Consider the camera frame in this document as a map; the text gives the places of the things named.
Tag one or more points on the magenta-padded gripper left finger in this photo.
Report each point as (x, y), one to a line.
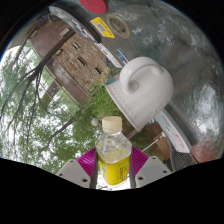
(71, 171)

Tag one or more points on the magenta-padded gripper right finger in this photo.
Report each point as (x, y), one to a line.
(151, 170)

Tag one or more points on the clear bottle with yellow label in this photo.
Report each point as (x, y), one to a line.
(113, 166)

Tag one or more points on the silver laptop with stickers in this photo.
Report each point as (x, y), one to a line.
(173, 131)

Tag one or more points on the white ceramic mug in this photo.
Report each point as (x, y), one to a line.
(150, 96)

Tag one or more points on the small colourful card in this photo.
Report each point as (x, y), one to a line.
(122, 56)

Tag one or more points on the white printed paper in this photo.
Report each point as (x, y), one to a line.
(108, 55)

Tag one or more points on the yellow card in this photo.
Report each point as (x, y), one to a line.
(102, 27)

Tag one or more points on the flat round red coaster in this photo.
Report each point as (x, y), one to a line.
(93, 5)

